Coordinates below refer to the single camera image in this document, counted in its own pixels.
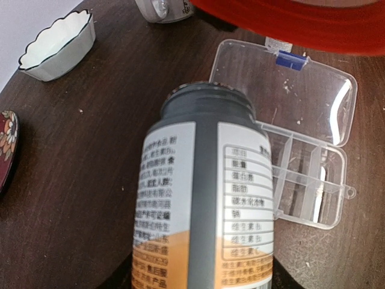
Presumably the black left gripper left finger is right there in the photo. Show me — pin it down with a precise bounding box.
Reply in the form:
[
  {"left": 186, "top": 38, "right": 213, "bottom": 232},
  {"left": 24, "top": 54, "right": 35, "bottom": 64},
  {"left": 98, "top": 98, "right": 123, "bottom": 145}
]
[{"left": 96, "top": 253, "right": 133, "bottom": 289}]

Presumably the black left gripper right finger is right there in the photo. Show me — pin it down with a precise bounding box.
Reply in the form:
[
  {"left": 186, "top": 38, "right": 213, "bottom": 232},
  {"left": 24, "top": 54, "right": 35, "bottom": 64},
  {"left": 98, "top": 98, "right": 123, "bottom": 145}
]
[{"left": 271, "top": 257, "right": 304, "bottom": 289}]

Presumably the clear plastic pill organizer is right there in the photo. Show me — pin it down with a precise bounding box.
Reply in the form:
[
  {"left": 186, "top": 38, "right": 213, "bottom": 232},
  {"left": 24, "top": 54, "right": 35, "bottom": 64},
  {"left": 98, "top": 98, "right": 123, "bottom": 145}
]
[{"left": 209, "top": 39, "right": 357, "bottom": 229}]

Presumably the red floral plate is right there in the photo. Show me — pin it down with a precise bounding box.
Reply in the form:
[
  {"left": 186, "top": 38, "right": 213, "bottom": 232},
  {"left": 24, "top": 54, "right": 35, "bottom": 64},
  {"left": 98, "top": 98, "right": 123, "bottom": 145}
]
[{"left": 0, "top": 110, "right": 20, "bottom": 193}]

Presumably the orange pill bottle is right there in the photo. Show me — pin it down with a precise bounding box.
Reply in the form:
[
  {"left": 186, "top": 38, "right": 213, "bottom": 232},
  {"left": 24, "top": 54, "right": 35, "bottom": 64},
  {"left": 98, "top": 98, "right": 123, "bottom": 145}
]
[{"left": 192, "top": 0, "right": 384, "bottom": 56}]

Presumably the grey cap pill bottle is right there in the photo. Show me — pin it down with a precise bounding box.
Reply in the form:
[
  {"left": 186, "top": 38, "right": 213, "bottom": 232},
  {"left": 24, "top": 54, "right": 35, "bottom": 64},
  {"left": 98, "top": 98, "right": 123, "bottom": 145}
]
[{"left": 131, "top": 82, "right": 274, "bottom": 288}]

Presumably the white scalloped bowl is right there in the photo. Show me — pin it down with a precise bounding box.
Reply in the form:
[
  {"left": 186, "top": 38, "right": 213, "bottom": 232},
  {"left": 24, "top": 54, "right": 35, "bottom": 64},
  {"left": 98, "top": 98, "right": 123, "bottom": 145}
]
[{"left": 18, "top": 10, "right": 96, "bottom": 82}]

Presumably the small white pill bottle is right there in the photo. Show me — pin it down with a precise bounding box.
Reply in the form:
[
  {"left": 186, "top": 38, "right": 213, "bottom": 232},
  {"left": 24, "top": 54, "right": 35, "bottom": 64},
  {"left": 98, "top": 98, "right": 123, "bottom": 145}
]
[{"left": 265, "top": 37, "right": 293, "bottom": 52}]

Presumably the floral mug yellow inside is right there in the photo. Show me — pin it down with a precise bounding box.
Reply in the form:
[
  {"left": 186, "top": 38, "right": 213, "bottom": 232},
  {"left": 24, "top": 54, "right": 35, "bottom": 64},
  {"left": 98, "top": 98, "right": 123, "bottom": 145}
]
[{"left": 135, "top": 0, "right": 194, "bottom": 23}]

